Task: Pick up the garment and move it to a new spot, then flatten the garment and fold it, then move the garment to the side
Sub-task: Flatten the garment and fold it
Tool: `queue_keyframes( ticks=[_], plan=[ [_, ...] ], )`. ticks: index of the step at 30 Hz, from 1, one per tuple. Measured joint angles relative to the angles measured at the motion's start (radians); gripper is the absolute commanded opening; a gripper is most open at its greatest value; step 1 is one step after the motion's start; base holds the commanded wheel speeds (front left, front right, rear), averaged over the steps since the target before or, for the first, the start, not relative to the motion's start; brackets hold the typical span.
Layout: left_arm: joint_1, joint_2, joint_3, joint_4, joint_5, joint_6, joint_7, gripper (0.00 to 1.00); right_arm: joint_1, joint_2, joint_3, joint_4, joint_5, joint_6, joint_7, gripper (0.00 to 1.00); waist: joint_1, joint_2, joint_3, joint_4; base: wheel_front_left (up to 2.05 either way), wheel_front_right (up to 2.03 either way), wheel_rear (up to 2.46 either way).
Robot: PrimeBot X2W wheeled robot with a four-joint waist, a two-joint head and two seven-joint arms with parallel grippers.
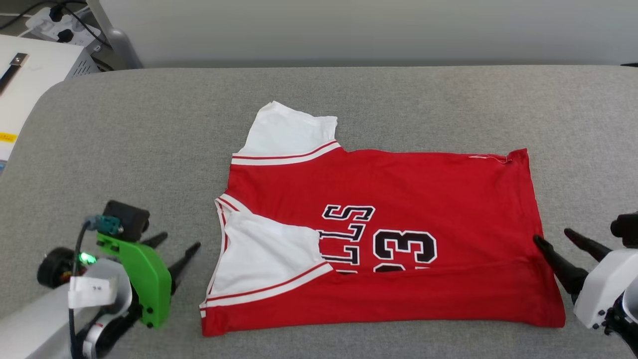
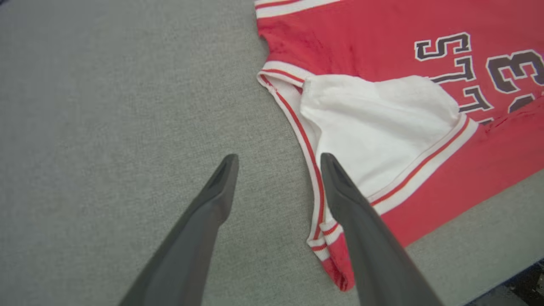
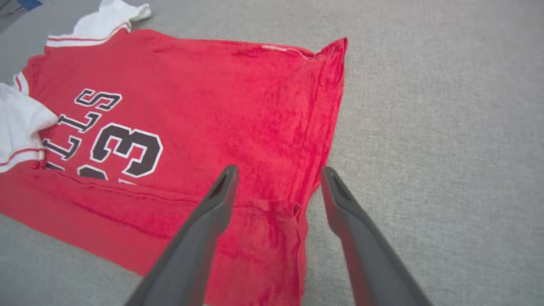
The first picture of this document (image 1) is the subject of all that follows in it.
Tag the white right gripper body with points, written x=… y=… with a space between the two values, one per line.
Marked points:
x=603 y=284

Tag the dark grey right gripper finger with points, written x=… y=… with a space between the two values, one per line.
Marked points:
x=560 y=267
x=588 y=244

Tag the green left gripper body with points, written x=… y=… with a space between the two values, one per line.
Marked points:
x=147 y=284

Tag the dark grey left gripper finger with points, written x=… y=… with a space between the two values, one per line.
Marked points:
x=155 y=241
x=184 y=262

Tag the red white basketball jersey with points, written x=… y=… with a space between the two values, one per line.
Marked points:
x=423 y=189

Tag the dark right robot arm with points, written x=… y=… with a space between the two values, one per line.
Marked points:
x=628 y=321

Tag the yellow label sticker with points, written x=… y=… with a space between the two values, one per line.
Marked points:
x=7 y=137

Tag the white vented metal box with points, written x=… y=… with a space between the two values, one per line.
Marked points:
x=40 y=85

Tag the black power plug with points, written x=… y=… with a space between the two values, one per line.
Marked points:
x=56 y=14
x=65 y=35

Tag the white power strip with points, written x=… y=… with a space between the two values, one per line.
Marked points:
x=42 y=25

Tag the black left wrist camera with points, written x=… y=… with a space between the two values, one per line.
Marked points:
x=127 y=217

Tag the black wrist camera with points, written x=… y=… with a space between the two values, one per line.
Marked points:
x=127 y=217
x=627 y=229

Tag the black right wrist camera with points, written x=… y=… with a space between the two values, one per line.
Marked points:
x=627 y=229

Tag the grey rounded frame leg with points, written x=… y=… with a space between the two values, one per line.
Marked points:
x=119 y=47

